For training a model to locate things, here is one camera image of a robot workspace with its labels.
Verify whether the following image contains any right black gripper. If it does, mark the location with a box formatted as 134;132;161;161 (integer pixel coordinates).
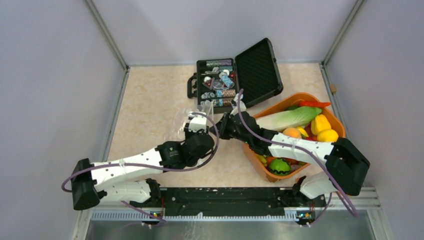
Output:
208;112;251;145

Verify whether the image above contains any clear zip top bag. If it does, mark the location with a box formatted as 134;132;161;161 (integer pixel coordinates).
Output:
164;100;214;141

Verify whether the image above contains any toy peach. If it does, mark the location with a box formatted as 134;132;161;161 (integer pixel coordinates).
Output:
282;127;302;139

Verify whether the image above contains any toy red chili pepper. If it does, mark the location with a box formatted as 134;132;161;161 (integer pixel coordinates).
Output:
299;100;331;109

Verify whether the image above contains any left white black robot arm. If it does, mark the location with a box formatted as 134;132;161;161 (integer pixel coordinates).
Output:
68;126;216;211

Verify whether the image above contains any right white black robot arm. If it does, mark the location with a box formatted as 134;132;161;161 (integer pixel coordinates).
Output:
209;111;370;206

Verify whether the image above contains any toy yellow banana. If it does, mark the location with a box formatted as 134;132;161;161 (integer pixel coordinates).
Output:
255;154;268;167

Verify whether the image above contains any toy orange fruit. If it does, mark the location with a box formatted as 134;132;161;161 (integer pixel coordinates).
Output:
265;156;276;165

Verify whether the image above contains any black poker chip case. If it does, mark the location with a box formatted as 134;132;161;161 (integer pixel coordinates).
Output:
187;38;284;114

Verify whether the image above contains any orange plastic basket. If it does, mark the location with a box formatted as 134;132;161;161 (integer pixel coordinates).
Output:
242;92;346;183

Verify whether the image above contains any toy green white cabbage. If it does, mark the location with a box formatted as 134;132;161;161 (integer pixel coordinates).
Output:
256;106;322;131

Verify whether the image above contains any toy yellow bell pepper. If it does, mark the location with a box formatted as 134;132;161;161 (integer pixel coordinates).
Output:
310;114;332;136

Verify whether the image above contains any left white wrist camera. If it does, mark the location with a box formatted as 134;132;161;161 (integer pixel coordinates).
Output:
187;111;208;133

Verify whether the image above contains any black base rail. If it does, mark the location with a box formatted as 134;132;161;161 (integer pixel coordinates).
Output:
140;187;327;217

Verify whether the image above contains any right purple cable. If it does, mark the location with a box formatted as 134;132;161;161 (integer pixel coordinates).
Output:
235;88;359;226

